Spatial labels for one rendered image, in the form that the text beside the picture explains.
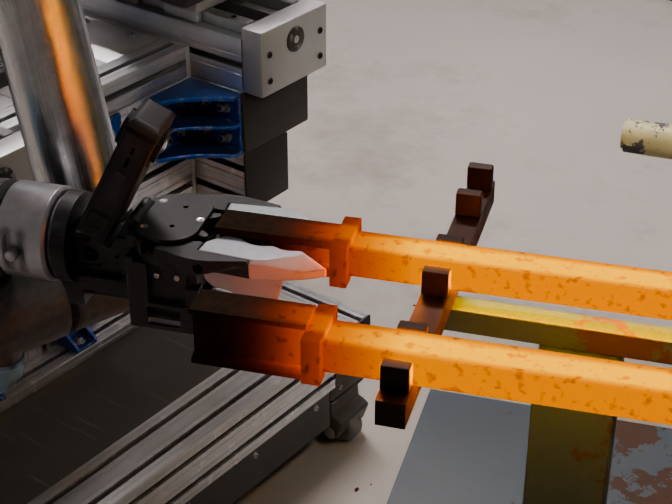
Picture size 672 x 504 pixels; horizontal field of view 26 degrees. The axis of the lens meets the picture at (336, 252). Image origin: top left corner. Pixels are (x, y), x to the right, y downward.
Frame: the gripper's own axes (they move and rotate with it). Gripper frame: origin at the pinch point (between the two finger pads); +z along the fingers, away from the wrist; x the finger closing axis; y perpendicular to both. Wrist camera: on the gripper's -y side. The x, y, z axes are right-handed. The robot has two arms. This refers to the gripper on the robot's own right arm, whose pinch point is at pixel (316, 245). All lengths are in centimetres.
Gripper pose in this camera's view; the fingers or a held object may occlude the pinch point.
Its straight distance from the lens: 107.2
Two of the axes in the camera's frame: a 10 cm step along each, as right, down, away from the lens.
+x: -2.6, 5.0, -8.3
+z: 9.7, 1.3, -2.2
